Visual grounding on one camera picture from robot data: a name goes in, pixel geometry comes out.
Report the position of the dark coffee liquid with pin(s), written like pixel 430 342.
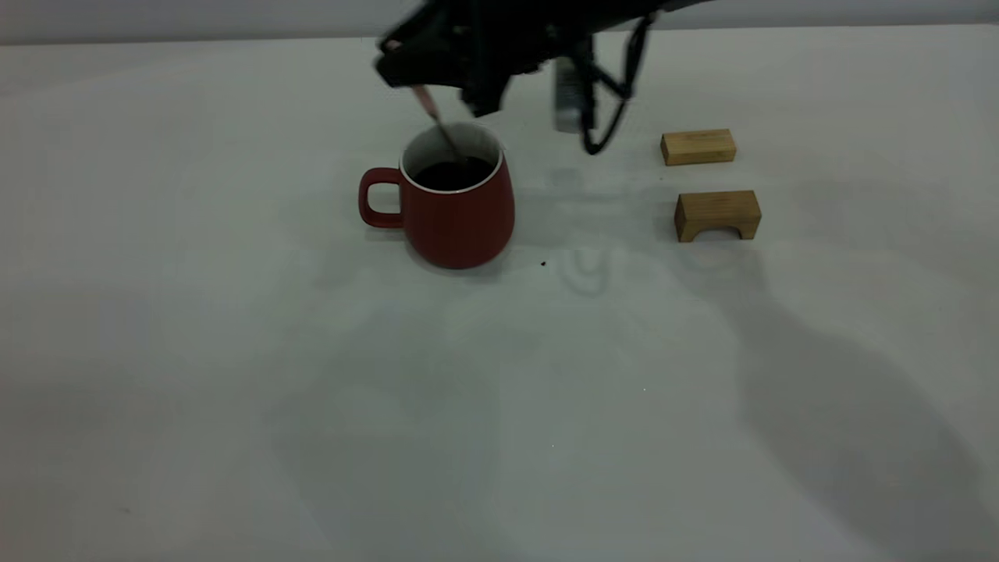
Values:
pixel 453 179

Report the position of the flat wooden block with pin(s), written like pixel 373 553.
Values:
pixel 697 147

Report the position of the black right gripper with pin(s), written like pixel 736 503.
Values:
pixel 531 31

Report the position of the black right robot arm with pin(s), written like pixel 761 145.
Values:
pixel 679 4

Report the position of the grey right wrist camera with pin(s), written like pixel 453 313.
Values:
pixel 568 101

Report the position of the red ceramic mug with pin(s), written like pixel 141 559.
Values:
pixel 460 226

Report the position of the arched wooden block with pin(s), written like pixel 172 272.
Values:
pixel 718 207

